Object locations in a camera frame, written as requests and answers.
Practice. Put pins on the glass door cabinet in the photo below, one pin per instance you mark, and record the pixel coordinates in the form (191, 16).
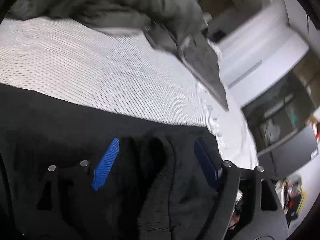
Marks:
(286, 106)

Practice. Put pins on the grey duvet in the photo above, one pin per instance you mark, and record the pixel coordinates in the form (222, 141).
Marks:
(175, 26)

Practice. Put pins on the white mesh mattress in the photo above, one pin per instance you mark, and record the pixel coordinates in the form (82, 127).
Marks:
(120, 74)

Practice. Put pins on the white wardrobe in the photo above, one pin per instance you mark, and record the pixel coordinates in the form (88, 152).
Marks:
(259, 52)

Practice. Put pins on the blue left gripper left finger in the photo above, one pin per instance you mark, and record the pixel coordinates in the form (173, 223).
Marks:
(105, 164)

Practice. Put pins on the black pants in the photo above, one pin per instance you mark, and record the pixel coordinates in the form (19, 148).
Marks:
(76, 172)

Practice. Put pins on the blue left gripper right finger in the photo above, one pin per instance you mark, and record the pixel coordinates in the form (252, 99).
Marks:
(211, 170)

